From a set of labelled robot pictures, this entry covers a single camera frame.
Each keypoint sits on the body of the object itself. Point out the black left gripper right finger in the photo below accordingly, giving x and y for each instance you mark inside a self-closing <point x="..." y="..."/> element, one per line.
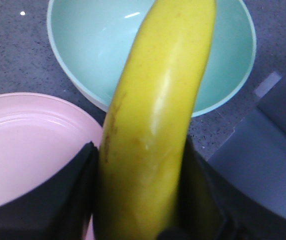
<point x="210" y="208"/>

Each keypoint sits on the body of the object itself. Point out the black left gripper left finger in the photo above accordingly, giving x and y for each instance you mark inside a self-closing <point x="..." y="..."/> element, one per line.
<point x="58" y="209"/>

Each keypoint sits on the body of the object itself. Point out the yellow banana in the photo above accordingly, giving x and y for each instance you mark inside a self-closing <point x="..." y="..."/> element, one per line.
<point x="145" y="129"/>

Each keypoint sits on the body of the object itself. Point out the pink plate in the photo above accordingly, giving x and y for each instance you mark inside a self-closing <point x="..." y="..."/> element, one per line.
<point x="39" y="135"/>

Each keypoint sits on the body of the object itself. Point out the green bowl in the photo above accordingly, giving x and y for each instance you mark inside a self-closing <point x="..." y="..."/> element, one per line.
<point x="91" y="40"/>

